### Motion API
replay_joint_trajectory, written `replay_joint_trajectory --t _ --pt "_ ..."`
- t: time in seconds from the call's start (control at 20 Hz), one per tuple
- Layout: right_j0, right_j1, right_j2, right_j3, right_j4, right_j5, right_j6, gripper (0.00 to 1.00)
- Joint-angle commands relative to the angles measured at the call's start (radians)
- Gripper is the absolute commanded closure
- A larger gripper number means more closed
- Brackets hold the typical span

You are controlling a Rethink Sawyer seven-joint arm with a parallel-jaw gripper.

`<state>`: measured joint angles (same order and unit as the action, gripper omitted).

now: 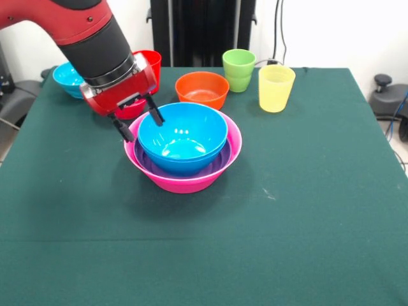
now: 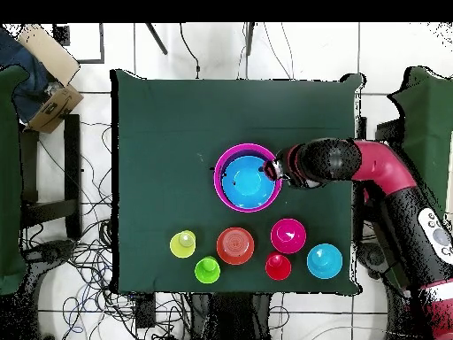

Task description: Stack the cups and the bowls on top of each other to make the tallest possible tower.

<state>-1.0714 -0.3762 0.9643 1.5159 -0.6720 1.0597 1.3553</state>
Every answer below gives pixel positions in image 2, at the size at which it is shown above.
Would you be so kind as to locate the medium blue bowl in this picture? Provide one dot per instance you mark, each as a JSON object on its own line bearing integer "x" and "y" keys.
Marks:
{"x": 247, "y": 184}

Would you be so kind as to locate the large pink bowl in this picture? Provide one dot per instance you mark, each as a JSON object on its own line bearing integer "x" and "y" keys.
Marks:
{"x": 247, "y": 146}

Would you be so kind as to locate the small orange bowl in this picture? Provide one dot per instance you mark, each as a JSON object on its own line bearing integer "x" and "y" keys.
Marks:
{"x": 235, "y": 246}

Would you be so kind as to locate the yellow cup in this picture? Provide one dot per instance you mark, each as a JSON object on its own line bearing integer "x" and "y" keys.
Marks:
{"x": 180, "y": 246}

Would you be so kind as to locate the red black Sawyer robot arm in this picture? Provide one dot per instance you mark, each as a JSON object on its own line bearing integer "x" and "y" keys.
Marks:
{"x": 382, "y": 166}

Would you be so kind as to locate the small crimson bowl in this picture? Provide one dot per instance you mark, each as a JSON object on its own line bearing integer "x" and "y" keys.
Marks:
{"x": 288, "y": 237}

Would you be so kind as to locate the red cup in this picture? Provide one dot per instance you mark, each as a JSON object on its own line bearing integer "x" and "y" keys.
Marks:
{"x": 278, "y": 267}

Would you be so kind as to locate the small blue bowl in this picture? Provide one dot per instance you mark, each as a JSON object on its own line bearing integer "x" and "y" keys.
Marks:
{"x": 324, "y": 262}

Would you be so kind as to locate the black box cabinet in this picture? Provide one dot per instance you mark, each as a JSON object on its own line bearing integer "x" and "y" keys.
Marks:
{"x": 385, "y": 131}

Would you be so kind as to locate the dark green tablecloth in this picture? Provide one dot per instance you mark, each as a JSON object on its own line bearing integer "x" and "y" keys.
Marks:
{"x": 170, "y": 113}

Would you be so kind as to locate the green cup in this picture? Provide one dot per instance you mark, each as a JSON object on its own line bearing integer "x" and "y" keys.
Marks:
{"x": 207, "y": 271}

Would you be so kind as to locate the black floor box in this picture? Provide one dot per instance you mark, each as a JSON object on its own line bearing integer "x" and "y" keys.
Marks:
{"x": 145, "y": 311}

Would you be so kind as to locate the brown cardboard box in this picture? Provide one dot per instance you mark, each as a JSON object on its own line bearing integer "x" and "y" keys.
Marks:
{"x": 53, "y": 109}

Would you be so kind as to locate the beige cushion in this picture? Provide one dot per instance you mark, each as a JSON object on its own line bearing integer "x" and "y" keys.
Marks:
{"x": 49, "y": 53}

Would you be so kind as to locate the dark blue cloth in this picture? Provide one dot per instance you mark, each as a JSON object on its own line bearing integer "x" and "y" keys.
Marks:
{"x": 24, "y": 88}

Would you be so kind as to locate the black stand frame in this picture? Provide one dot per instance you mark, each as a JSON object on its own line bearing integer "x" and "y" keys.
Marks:
{"x": 72, "y": 159}

